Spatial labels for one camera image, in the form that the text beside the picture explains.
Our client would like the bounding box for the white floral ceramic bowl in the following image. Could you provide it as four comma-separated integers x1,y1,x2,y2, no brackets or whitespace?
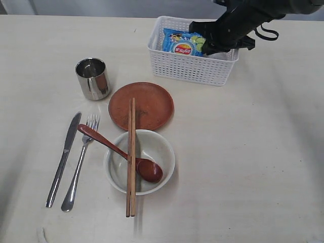
104,129,176,196

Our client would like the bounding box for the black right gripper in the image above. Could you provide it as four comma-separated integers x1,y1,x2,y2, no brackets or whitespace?
188,7,256,55

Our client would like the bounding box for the blue chips bag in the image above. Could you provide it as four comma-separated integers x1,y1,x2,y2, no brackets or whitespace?
162,28,206,57

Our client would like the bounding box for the white perforated plastic basket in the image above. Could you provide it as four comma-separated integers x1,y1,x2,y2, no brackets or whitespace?
147,16,239,86

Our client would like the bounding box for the silver metal fork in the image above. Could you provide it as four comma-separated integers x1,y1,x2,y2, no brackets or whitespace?
61,114,100,212

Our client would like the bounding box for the brown wooden spoon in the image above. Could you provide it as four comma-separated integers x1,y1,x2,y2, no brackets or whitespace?
77,124,163,183

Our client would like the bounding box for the silver table knife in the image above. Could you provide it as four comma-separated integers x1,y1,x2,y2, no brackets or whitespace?
46,111,82,208

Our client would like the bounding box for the wooden chopstick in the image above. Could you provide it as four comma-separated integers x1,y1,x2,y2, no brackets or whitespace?
126,99,132,218
130,98,136,217

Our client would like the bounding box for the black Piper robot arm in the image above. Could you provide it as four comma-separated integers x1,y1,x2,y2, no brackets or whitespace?
188,0,323,55

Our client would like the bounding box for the brown round plate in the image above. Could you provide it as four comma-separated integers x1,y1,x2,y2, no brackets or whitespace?
108,82,174,131

